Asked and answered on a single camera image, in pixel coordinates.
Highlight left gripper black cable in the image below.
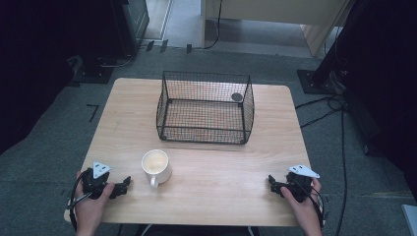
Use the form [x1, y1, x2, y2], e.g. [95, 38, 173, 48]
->
[66, 173, 94, 232]

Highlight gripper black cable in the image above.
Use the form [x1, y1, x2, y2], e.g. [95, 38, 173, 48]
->
[296, 178, 330, 229]
[66, 173, 94, 232]

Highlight dark curtain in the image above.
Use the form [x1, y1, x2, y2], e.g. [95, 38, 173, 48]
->
[333, 0, 417, 202]
[0, 0, 132, 155]

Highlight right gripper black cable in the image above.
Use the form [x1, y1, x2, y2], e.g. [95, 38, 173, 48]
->
[296, 178, 330, 229]

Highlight black hanging cable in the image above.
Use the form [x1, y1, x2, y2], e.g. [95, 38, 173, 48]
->
[192, 0, 224, 51]

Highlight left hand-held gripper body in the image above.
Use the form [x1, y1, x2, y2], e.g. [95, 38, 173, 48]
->
[80, 159, 116, 201]

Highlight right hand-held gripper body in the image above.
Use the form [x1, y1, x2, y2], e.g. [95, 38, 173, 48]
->
[277, 164, 322, 204]

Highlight black stand base plate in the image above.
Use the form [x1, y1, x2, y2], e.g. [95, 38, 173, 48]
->
[67, 55, 116, 88]

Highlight white mug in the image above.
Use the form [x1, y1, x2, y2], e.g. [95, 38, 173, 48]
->
[141, 148, 173, 190]

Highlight pale grey flat object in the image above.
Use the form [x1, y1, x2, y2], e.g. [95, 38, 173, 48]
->
[400, 204, 417, 236]

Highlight person's right hand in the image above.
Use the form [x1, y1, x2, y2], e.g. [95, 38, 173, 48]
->
[279, 178, 325, 230]

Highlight light wooden cabinet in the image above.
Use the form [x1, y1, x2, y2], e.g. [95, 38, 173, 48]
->
[200, 0, 351, 58]

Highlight person's left hand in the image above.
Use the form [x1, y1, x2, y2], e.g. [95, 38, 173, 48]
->
[74, 170, 116, 232]

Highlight black metal stand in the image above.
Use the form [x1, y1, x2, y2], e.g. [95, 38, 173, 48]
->
[296, 0, 372, 96]

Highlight dark cabinet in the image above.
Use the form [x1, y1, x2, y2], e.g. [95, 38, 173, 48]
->
[111, 0, 150, 57]

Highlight long black floor cable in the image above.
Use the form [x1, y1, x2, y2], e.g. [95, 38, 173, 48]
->
[333, 101, 350, 236]

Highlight black wire mesh basket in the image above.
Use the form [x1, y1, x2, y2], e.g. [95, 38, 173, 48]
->
[155, 70, 256, 146]

